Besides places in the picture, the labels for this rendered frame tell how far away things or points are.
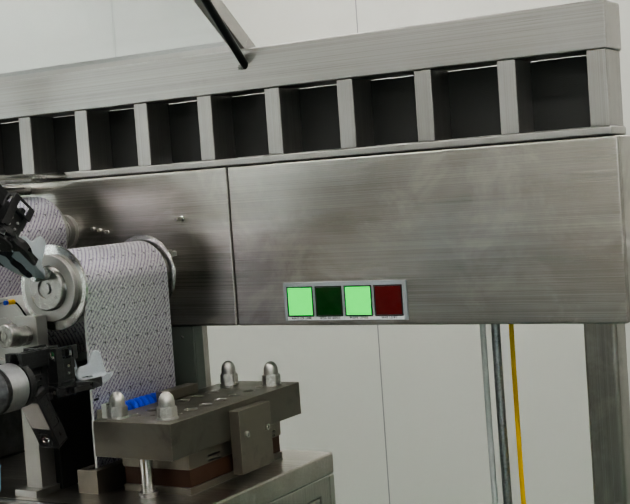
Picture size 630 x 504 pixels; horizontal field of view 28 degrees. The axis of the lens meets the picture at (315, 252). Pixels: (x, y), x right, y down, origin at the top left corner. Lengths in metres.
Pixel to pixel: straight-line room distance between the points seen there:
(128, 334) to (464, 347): 2.62
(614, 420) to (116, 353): 0.87
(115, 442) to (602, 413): 0.84
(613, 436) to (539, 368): 2.38
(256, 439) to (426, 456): 2.71
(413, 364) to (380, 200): 2.67
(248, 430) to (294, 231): 0.37
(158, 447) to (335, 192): 0.55
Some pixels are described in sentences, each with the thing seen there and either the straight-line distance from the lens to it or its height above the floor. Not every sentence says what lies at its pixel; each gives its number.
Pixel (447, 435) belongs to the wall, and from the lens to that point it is 4.82.
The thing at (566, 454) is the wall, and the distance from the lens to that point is 4.66.
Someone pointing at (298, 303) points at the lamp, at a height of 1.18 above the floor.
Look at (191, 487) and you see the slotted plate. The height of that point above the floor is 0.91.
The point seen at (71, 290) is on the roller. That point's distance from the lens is 2.16.
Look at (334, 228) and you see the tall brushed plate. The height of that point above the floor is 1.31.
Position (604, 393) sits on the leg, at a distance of 2.25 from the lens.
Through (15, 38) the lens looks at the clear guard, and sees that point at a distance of 2.62.
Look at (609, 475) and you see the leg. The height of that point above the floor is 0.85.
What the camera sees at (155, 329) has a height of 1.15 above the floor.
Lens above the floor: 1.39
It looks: 3 degrees down
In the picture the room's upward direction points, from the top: 4 degrees counter-clockwise
